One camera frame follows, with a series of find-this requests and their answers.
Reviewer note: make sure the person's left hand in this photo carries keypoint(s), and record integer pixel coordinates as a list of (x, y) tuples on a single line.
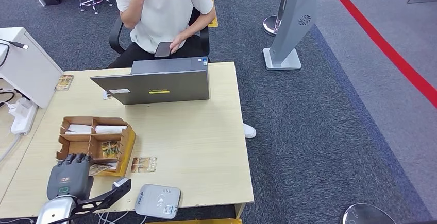
[(178, 42)]

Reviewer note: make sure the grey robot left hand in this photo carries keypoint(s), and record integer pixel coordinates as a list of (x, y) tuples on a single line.
[(70, 179)]

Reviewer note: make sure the black smartphone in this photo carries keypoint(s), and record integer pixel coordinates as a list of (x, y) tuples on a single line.
[(162, 49)]

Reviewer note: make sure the person's right forearm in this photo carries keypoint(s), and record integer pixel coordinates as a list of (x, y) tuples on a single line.
[(131, 12)]

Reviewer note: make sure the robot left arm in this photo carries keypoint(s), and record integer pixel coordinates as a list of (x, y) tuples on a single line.
[(54, 212)]

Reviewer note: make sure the person's left forearm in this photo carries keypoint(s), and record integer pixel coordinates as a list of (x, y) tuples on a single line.
[(201, 24)]

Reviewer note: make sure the person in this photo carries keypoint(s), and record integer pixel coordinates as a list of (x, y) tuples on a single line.
[(164, 11)]

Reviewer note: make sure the wooden card organizer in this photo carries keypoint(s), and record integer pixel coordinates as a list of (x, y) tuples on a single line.
[(128, 144)]

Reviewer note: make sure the white card reader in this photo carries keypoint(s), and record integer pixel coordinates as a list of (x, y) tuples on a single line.
[(155, 200)]

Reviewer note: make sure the person's white shoe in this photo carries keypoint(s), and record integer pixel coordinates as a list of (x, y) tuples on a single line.
[(249, 131)]

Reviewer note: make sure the black office chair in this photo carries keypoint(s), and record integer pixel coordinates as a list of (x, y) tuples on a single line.
[(204, 45)]

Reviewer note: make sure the grey laptop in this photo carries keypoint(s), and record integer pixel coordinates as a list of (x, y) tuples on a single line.
[(160, 86)]

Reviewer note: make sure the white paper stack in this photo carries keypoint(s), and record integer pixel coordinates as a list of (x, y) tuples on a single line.
[(110, 129), (79, 129)]

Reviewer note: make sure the white power strip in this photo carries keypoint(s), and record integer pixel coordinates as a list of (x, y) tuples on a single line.
[(22, 123)]

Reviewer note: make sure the white plug adapter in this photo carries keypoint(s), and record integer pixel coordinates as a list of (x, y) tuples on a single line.
[(24, 104)]

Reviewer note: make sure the grey standing kiosk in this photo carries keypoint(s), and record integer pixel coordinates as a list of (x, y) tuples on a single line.
[(293, 21)]

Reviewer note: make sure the white cabinet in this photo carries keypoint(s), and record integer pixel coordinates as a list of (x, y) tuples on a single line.
[(27, 69)]

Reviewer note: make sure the chrome dome base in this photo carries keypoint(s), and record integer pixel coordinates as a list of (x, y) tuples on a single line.
[(367, 215)]

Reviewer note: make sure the black camera bracket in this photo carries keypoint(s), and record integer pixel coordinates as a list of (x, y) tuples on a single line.
[(99, 200)]

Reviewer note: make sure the chrome stanchion post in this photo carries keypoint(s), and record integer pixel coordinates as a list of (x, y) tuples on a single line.
[(271, 26)]

